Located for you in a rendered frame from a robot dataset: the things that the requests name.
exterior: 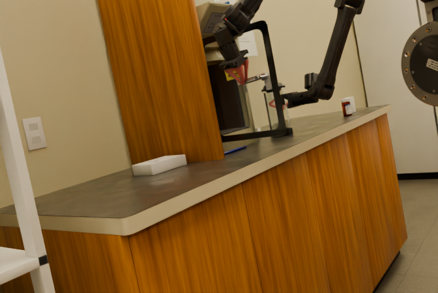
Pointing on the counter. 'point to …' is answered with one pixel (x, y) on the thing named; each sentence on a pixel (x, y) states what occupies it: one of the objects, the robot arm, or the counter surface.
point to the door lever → (256, 78)
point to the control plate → (212, 21)
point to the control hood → (204, 10)
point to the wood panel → (158, 61)
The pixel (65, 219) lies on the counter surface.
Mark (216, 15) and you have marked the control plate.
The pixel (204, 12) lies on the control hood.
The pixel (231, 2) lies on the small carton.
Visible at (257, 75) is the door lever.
